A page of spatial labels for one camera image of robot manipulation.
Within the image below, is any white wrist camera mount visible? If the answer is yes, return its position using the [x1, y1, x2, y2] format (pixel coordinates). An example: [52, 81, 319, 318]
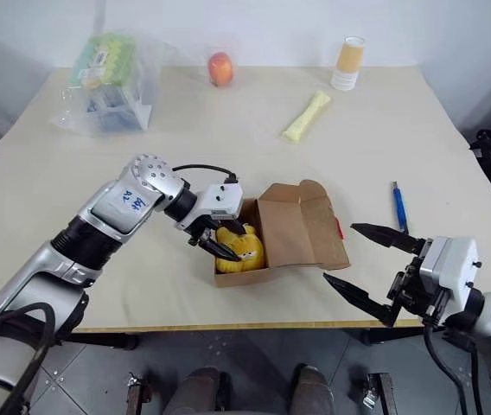
[175, 182, 245, 237]
[418, 235, 485, 320]

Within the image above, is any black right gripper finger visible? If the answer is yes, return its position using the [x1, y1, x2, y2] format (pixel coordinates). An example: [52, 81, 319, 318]
[349, 222, 427, 257]
[322, 271, 400, 328]

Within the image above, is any blue white box in bag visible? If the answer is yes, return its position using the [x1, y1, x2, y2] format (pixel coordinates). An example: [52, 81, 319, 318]
[84, 84, 152, 132]

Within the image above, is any yellow cat plush toy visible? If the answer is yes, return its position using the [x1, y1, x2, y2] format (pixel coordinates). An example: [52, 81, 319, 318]
[214, 223, 266, 275]

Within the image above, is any red yellow apple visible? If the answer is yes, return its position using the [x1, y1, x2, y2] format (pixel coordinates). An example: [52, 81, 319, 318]
[207, 51, 234, 88]

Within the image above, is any clear plastic bag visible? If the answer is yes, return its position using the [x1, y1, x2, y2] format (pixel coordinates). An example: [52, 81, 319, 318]
[48, 29, 164, 139]

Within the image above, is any black table frame bar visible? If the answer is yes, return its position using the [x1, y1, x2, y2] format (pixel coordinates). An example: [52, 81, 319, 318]
[359, 327, 429, 347]
[67, 331, 139, 352]

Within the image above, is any dark rounded shape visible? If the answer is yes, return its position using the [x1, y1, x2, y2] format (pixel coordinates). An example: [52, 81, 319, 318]
[290, 363, 347, 415]
[165, 367, 233, 415]

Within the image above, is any blue pen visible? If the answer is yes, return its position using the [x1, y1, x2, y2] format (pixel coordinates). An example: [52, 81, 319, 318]
[391, 181, 411, 235]

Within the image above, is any metal floor bracket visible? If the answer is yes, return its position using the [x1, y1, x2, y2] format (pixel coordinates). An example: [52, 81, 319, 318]
[125, 373, 155, 415]
[361, 373, 399, 415]

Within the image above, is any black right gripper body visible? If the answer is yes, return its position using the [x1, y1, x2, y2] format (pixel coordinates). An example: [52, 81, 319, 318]
[386, 239, 450, 326]

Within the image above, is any brown cardboard box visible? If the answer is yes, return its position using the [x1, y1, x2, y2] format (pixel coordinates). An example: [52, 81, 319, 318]
[213, 178, 352, 290]

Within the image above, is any long yellow snack pack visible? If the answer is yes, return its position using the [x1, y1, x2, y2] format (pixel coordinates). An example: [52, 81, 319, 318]
[280, 90, 332, 145]

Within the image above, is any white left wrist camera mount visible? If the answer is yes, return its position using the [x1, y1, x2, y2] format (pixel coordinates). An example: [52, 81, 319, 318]
[175, 182, 245, 237]

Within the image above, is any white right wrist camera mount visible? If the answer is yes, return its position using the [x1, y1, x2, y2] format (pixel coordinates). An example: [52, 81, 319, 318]
[418, 235, 485, 320]

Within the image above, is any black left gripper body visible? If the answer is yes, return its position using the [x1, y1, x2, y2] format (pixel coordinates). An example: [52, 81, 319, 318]
[186, 214, 230, 246]

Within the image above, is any green package in bag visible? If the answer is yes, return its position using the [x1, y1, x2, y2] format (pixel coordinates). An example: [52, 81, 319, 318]
[69, 32, 138, 91]

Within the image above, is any orange white paper cup stack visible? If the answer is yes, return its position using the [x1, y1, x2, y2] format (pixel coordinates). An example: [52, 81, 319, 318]
[329, 35, 367, 92]

